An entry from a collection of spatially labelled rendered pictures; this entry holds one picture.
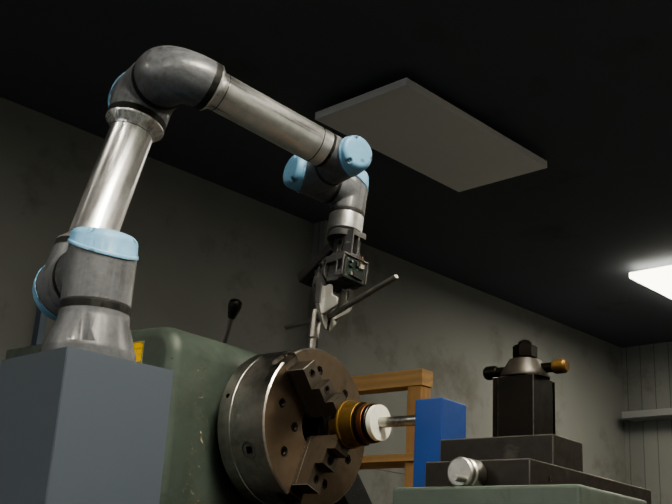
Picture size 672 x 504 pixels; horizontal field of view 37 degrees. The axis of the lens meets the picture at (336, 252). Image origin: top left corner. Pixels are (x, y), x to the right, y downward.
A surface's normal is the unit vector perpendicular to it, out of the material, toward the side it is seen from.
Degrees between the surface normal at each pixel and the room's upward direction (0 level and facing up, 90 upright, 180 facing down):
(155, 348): 90
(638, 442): 90
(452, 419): 90
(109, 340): 72
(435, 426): 90
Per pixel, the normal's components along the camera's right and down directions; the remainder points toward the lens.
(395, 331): 0.72, -0.18
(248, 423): -0.63, -0.17
